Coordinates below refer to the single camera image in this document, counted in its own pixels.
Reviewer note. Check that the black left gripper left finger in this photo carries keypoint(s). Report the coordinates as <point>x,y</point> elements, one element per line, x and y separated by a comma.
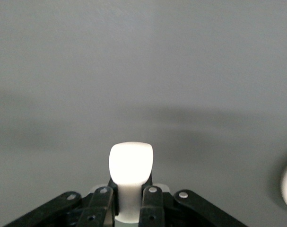
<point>96,208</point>

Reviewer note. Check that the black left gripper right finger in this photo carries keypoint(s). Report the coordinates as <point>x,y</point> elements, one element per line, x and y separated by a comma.
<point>155,208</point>

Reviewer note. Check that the small white bun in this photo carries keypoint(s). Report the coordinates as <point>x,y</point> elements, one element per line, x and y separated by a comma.
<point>131,163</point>

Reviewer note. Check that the dark grey table mat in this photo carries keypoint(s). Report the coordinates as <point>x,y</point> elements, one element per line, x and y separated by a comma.
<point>110,71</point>

